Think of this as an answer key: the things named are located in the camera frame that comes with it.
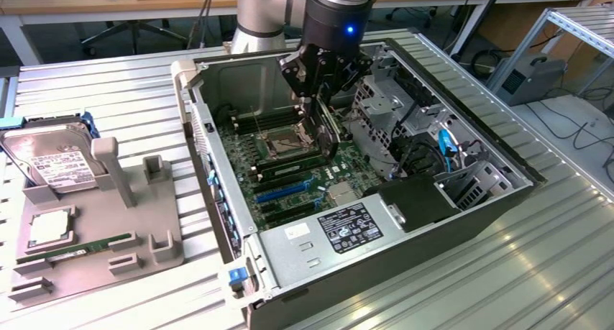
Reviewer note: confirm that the thin metal locking lever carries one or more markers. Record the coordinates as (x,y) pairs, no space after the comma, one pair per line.
(258,123)

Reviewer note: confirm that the blue case latch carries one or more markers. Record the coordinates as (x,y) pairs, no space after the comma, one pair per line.
(238,276)

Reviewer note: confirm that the grey power supply unit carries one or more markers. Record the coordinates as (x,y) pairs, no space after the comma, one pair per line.
(298,251)

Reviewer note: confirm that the blue expansion slot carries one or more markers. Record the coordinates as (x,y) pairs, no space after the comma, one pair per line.
(282,195)

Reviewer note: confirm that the silver CPU chip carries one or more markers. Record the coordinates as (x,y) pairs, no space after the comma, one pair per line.
(49,227)

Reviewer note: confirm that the grey parts rack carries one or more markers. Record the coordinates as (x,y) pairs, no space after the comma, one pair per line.
(97,229)

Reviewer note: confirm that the open black PC case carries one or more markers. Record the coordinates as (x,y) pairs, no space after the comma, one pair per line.
(230,78)

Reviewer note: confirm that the installed RAM stick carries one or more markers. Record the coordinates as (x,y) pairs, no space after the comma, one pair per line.
(290,169)

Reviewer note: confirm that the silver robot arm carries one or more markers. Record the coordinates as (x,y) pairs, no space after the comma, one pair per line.
(262,17)

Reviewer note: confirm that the black RAM slot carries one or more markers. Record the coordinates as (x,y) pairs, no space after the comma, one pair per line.
(288,162)
(268,121)
(269,124)
(285,157)
(265,113)
(266,116)

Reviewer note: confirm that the aluminium frame table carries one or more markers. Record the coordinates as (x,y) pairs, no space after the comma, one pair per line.
(581,22)

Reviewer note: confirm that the green RAM stick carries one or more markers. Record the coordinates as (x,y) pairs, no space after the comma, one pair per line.
(73,251)

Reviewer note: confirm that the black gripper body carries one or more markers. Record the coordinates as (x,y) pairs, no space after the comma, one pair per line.
(336,24)

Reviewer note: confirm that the black plastic shroud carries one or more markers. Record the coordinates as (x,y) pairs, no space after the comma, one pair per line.
(413,200)

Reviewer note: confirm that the wooden desk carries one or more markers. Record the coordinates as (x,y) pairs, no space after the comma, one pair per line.
(49,3)

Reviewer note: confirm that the blue disk caddy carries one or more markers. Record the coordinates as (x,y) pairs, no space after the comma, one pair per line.
(89,125)

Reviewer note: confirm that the metal disk bay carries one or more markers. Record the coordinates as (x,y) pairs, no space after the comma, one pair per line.
(474,191)
(389,105)

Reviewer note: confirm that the silver chipset heat sink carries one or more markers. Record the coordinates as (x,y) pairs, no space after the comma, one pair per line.
(342,194)

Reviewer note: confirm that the CPU socket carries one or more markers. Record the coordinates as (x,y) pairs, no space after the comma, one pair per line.
(284,143)

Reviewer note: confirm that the silver hard disk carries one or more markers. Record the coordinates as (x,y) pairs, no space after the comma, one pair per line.
(53,157)

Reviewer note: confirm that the black office chair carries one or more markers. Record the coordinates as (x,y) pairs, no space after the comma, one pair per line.
(137,26)
(401,9)

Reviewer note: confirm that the metal socket cover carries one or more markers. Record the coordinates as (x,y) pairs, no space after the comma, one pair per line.
(302,128)

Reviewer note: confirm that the green motherboard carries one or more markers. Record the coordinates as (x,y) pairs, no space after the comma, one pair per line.
(356,164)

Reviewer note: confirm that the graphics card with metal bracket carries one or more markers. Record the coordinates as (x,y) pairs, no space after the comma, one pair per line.
(326,136)

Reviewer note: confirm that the grey box device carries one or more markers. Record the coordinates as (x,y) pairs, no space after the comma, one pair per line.
(528,80)

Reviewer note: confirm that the short black expansion slot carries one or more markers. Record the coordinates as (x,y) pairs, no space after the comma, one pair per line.
(270,208)

